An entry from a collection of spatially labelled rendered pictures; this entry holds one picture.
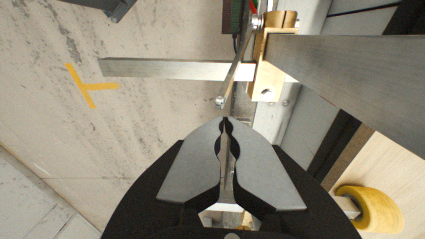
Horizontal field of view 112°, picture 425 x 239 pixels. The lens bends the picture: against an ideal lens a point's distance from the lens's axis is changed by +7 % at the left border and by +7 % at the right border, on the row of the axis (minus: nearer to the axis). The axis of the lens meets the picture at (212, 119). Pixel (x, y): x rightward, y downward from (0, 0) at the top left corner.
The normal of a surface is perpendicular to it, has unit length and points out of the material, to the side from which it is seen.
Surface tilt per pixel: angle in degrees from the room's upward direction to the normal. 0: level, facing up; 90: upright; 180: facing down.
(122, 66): 0
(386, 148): 0
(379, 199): 84
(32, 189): 90
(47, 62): 0
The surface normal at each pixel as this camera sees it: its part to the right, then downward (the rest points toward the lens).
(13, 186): 0.99, -0.04
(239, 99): -0.06, 0.52
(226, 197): 0.01, -0.85
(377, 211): -0.02, -0.41
